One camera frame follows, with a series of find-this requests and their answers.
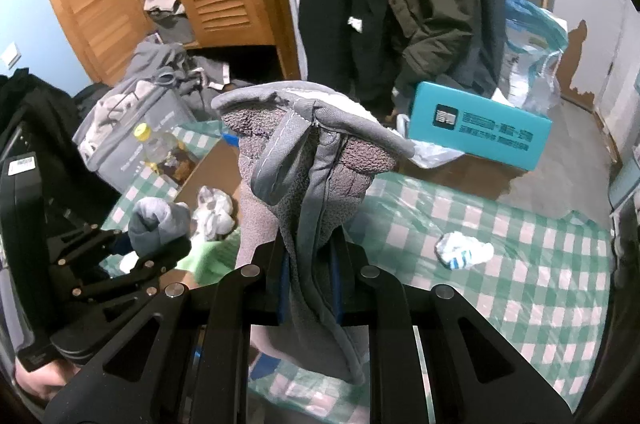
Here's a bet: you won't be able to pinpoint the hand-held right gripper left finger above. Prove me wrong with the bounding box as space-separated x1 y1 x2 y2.
45 236 291 424

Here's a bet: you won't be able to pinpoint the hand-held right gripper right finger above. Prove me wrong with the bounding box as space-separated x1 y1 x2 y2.
327 240 576 424

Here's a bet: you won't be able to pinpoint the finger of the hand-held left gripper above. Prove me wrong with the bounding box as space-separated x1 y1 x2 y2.
70 238 193 302
50 224 133 267

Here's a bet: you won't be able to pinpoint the grey sock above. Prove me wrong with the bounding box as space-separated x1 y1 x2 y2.
127 198 193 257

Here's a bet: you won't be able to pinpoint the cardboard box with blue edge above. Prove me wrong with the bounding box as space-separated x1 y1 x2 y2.
100 136 251 290

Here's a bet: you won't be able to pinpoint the grey fleece glove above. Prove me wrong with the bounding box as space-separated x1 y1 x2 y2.
210 80 417 387

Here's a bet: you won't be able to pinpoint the person's left hand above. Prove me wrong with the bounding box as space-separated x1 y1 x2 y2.
14 346 83 400

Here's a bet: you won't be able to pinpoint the light green cloth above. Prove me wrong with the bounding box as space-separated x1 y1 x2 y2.
185 236 243 287

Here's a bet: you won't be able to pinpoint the white grey socks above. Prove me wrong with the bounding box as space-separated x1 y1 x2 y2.
192 185 238 241

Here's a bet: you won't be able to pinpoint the grey storage bag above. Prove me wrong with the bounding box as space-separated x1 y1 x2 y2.
72 76 201 195

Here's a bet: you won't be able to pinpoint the yellow cap plastic bottle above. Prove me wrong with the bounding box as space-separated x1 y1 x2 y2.
132 123 198 182

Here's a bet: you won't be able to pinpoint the green checked tablecloth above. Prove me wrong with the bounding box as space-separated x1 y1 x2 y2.
105 119 618 424

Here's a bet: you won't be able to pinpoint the white blue sock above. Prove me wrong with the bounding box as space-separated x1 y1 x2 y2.
434 231 496 272

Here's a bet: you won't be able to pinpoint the black bag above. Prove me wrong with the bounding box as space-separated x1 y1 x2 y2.
0 71 121 230

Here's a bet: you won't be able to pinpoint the brown cardboard box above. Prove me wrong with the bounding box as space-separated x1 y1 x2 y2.
400 149 531 202

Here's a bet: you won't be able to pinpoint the pile of grey clothes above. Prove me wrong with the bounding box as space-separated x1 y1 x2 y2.
132 0 233 110

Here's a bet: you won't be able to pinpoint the teal box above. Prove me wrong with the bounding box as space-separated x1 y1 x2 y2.
406 81 553 172

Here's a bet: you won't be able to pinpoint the black hanging jacket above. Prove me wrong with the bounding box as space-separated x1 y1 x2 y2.
299 0 396 115

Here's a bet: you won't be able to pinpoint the clear plastic bag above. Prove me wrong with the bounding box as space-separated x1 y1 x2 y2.
520 49 565 117

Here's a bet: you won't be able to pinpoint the light blue bin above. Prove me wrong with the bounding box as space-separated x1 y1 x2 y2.
607 154 640 217

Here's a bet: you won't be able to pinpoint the blue white plastic bag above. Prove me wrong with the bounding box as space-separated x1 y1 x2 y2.
502 0 570 105

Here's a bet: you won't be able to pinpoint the white wall switch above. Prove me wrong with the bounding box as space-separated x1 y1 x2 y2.
0 44 22 70

